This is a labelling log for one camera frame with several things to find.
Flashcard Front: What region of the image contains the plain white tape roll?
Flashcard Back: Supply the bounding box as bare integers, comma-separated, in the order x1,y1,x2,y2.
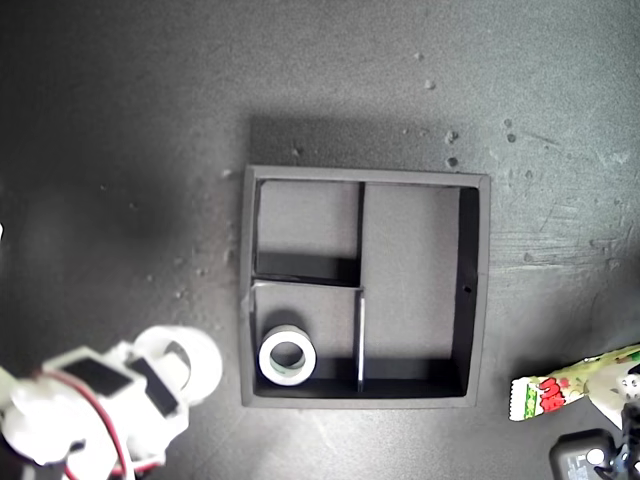
133,325,224,406

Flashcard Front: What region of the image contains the snack bar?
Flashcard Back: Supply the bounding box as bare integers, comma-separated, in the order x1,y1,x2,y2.
508,343,640,422

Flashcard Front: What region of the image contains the white tape roll green core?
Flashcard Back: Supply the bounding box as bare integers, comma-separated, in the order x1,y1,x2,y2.
258,324,318,387

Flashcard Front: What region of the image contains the black tray with wells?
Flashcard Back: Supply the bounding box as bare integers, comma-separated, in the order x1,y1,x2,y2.
240,165,491,410

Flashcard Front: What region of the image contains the red servo wire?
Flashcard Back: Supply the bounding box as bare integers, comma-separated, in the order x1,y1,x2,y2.
47,372,166,480

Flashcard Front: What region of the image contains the small black camera box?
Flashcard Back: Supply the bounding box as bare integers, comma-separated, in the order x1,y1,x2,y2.
548,428,622,480

